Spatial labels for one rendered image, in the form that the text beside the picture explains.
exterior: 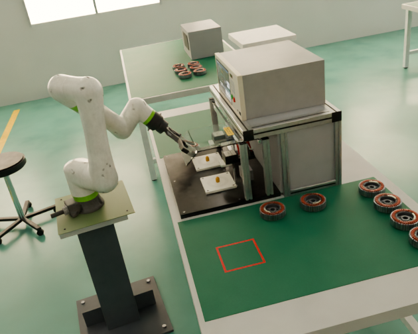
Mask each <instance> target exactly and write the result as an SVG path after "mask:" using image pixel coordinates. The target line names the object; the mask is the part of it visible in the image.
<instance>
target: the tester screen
mask: <svg viewBox="0 0 418 334"><path fill-rule="evenodd" d="M216 63H217V69H218V79H219V84H220V81H221V82H222V83H223V86H224V87H222V86H221V87H222V88H223V89H224V91H225V92H226V89H225V87H226V88H227V89H228V90H229V92H230V89H229V88H228V87H227V86H226V84H225V83H224V78H225V79H226V81H227V82H228V83H229V77H228V72H227V71H226V69H225V68H224V67H223V66H222V65H221V64H220V63H219V62H218V61H216ZM229 84H230V83H229ZM220 85H221V84H220Z"/></svg>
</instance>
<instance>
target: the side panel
mask: <svg viewBox="0 0 418 334"><path fill-rule="evenodd" d="M279 138H280V148H281V166H282V176H283V196H284V197H287V196H292V195H297V194H303V193H306V192H311V191H315V190H320V189H323V188H328V187H332V186H337V185H338V184H339V185H340V184H342V121H337V122H333V123H327V124H323V125H318V126H314V127H309V128H305V129H299V130H296V131H290V132H286V133H281V134H279Z"/></svg>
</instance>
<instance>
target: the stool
mask: <svg viewBox="0 0 418 334"><path fill-rule="evenodd" d="M26 162H27V160H26V158H25V155H24V154H23V153H20V152H4V153H1V154H0V178H4V180H5V183H6V185H7V188H8V190H9V193H10V195H11V199H12V200H13V203H14V206H15V209H16V211H17V214H18V216H17V217H0V222H1V221H14V223H12V224H11V225H9V226H8V227H7V228H6V229H4V230H3V231H1V232H0V244H1V243H2V239H1V238H2V237H3V236H4V235H6V234H7V233H8V232H9V231H11V230H12V229H14V228H15V227H16V226H17V225H18V224H19V223H21V222H22V221H23V222H24V223H26V224H27V225H29V226H30V227H32V228H33V229H35V230H37V232H36V233H37V235H39V236H41V235H43V234H44V230H43V229H41V227H40V226H39V225H37V224H36V223H34V222H32V221H31V220H29V218H31V217H34V216H36V215H40V214H41V213H45V212H47V211H50V210H53V211H54V212H56V206H55V204H54V205H51V206H49V207H45V208H44V209H40V210H38V211H35V212H32V213H30V214H27V210H28V208H30V207H31V206H32V203H31V202H30V201H29V200H26V201H25V204H24V206H23V208H22V207H21V204H20V202H19V199H18V197H17V194H16V191H15V189H14V186H13V183H12V181H11V178H10V175H11V174H14V173H15V172H18V171H19V170H20V169H21V168H22V167H23V166H24V165H25V164H26Z"/></svg>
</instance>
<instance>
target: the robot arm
mask: <svg viewBox="0 0 418 334"><path fill-rule="evenodd" d="M48 92H49V94H50V96H51V97H52V98H53V99H54V100H56V101H57V102H59V103H61V104H63V105H64V106H66V107H68V108H70V109H71V110H73V112H76V113H79V114H80V119H81V122H82V127H83V130H84V136H85V141H86V148H87V154H88V159H87V158H75V159H73V160H70V161H68V162H67V163H66V164H65V165H64V169H63V170H64V174H65V177H66V181H67V183H68V187H69V189H70V193H71V195H72V198H70V199H67V200H65V201H64V206H65V207H63V208H62V210H60V211H57V212H55V213H52V214H50V216H51V218H55V217H58V216H59V215H62V214H65V215H68V214H70V216H71V217H72V218H74V217H77V215H78V214H89V213H93V212H95V211H97V210H99V209H100V208H101V207H102V206H103V205H104V199H103V197H101V196H100V194H99V193H102V194H105V193H109V192H111V191H112V190H114V189H115V187H116V186H117V183H118V175H117V171H116V169H115V165H114V162H113V158H112V155H111V150H110V147H109V141H108V137H107V130H108V131H109V132H110V133H111V134H113V135H114V136H115V137H116V138H118V139H126V138H128V137H130V136H131V133H132V132H133V130H134V129H135V127H136V126H137V124H138V123H139V122H141V123H143V124H144V125H146V126H147V127H148V131H149V130H150V129H151V130H152V131H154V130H156V131H157V132H158V133H160V134H161V133H163V132H165V133H166V135H167V136H169V137H171V138H172V139H173V140H174V141H175V142H177V143H178V139H182V137H183V136H181V134H179V133H177V132H176V131H174V130H173V129H171V128H170V127H168V125H169V123H168V122H167V121H166V120H164V119H163V116H162V115H161V114H162V113H160V114H159V113H158V112H156V111H155V110H154V109H152V108H151V107H150V106H148V105H147V103H146V102H145V101H144V100H143V99H141V98H139V97H134V98H132V99H130V100H129V101H128V102H127V105H126V106H125V108H124V109H123V111H122V112H121V114H120V115H118V114H117V113H115V112H113V111H112V110H111V109H109V108H108V107H106V106H105V105H104V91H103V87H102V85H101V83H100V82H99V81H98V80H97V79H95V78H93V77H90V76H84V77H77V76H69V75H66V74H58V75H55V76H53V77H52V78H51V79H50V81H49V83H48Z"/></svg>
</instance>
